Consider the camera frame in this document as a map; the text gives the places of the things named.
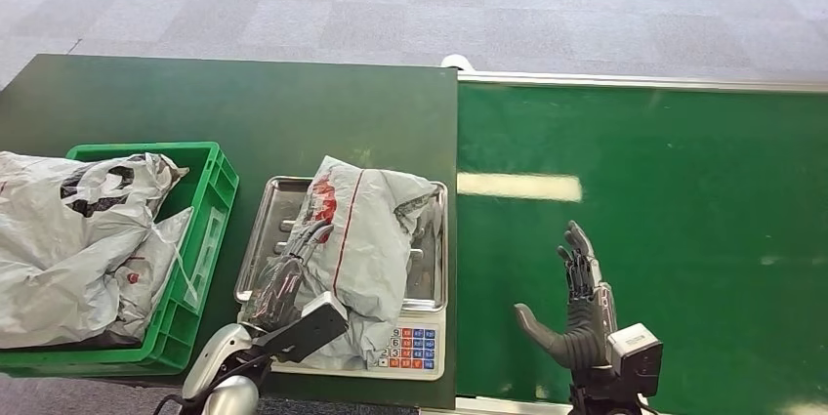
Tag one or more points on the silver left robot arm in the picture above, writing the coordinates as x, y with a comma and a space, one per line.
220, 360

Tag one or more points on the white electronic scale base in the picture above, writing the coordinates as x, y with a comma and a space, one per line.
420, 347

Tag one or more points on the aluminium conveyor side rail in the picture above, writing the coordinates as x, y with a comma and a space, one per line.
647, 82
504, 407

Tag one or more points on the white package with red print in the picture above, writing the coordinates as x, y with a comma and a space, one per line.
375, 250

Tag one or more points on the green conveyor belt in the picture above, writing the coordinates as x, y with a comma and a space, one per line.
698, 205

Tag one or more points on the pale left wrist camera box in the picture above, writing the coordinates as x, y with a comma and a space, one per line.
310, 328

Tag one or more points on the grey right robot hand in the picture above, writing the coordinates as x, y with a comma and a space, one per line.
582, 341

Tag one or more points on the large grey package black print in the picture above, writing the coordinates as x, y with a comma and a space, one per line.
65, 244

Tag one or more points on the white conveyor roller cap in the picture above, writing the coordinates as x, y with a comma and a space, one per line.
458, 63

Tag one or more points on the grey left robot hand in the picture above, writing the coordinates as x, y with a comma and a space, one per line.
278, 289

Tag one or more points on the small grey package red dot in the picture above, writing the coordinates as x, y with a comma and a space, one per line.
152, 257

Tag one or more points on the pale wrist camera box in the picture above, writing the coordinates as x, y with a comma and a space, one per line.
637, 354
310, 328

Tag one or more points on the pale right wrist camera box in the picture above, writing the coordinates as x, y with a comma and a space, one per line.
637, 354

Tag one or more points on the green plastic crate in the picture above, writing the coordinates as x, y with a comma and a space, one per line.
207, 205

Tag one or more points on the steel weighing tray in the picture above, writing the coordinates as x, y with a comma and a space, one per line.
272, 218

